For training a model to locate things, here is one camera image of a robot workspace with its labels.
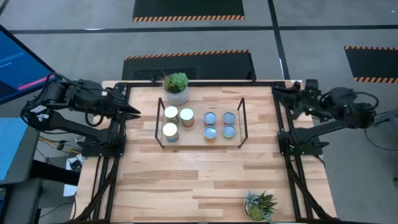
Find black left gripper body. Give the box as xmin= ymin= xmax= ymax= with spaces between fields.
xmin=98 ymin=83 xmax=128 ymax=119

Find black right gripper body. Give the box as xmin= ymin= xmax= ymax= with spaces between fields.
xmin=289 ymin=80 xmax=326 ymax=119

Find tall can with green label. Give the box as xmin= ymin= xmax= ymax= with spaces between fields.
xmin=164 ymin=105 xmax=180 ymax=124

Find tall can with blue label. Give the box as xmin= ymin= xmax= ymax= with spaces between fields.
xmin=162 ymin=122 xmax=180 ymax=143

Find can with orange label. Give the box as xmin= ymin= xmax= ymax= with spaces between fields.
xmin=179 ymin=107 xmax=196 ymax=128

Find small can with salmon print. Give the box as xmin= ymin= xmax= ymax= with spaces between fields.
xmin=222 ymin=111 xmax=236 ymax=126

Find small can yellow green label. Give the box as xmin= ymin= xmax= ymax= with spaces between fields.
xmin=221 ymin=124 xmax=236 ymax=139

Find small tin can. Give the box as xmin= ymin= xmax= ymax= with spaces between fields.
xmin=203 ymin=125 xmax=218 ymax=143
xmin=203 ymin=111 xmax=218 ymax=127

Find succulent in white patterned pot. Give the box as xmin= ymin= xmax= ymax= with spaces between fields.
xmin=163 ymin=72 xmax=190 ymax=106

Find black mat with hazard stripes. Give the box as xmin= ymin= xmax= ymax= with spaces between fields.
xmin=132 ymin=0 xmax=246 ymax=22
xmin=121 ymin=49 xmax=256 ymax=81
xmin=344 ymin=45 xmax=398 ymax=84

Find black desk beam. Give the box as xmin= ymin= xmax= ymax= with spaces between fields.
xmin=29 ymin=159 xmax=80 ymax=187

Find white box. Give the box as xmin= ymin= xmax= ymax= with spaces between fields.
xmin=63 ymin=155 xmax=84 ymax=197

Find grey desk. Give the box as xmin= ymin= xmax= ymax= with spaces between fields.
xmin=0 ymin=90 xmax=50 ymax=187

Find monitor with blue screen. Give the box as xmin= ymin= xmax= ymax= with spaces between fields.
xmin=0 ymin=24 xmax=63 ymax=105

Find spiky plant in glass pot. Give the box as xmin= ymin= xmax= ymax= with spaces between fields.
xmin=244 ymin=190 xmax=279 ymax=223

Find blue sheet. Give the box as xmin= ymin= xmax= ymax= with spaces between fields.
xmin=0 ymin=117 xmax=31 ymax=181

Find grey desk base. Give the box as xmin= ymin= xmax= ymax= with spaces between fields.
xmin=0 ymin=177 xmax=44 ymax=224

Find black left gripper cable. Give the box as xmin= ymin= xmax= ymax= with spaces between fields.
xmin=84 ymin=104 xmax=105 ymax=128

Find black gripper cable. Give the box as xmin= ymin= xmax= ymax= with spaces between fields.
xmin=354 ymin=91 xmax=380 ymax=110
xmin=84 ymin=104 xmax=105 ymax=128

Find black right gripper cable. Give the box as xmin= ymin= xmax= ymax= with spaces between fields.
xmin=354 ymin=91 xmax=380 ymax=110

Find black aluminium table frame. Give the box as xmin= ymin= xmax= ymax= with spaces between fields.
xmin=73 ymin=80 xmax=340 ymax=224

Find yellow cable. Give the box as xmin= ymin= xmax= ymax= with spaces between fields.
xmin=39 ymin=136 xmax=82 ymax=156

